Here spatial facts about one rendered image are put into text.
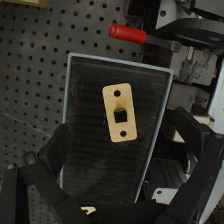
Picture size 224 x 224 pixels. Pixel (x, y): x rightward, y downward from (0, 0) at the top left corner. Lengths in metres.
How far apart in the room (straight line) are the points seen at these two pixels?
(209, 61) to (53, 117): 0.64
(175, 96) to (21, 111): 0.68
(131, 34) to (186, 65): 0.13
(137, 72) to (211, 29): 0.11
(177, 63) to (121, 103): 0.15
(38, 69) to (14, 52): 0.13
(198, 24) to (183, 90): 0.13
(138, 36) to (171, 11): 0.21
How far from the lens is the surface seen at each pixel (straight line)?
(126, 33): 0.24
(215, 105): 0.48
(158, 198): 0.43
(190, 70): 0.35
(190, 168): 0.40
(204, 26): 0.24
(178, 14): 0.46
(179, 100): 0.33
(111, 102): 0.24
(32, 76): 0.78
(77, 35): 0.71
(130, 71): 0.24
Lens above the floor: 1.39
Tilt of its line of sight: 70 degrees down
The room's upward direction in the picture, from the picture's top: 177 degrees counter-clockwise
